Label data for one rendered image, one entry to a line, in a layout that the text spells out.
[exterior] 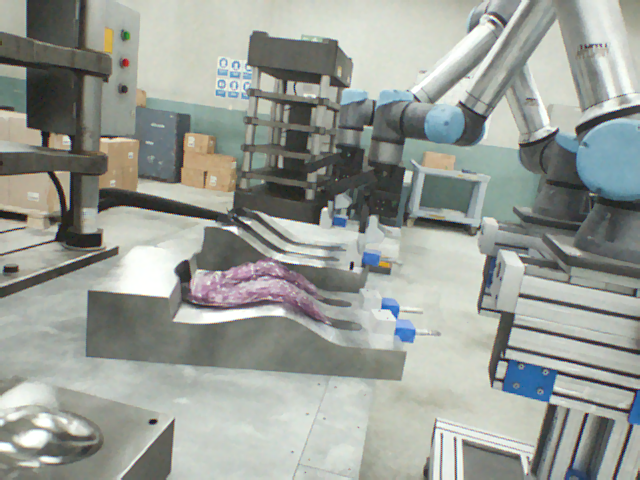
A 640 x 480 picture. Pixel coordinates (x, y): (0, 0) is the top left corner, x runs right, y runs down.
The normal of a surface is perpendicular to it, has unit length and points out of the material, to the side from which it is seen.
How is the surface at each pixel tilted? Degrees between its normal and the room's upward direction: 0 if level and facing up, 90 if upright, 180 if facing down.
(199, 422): 0
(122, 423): 0
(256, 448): 0
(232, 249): 90
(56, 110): 90
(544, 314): 90
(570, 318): 90
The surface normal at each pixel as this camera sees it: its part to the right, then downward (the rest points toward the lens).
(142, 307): 0.10, 0.24
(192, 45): -0.20, 0.19
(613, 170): -0.65, 0.20
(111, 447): 0.14, -0.96
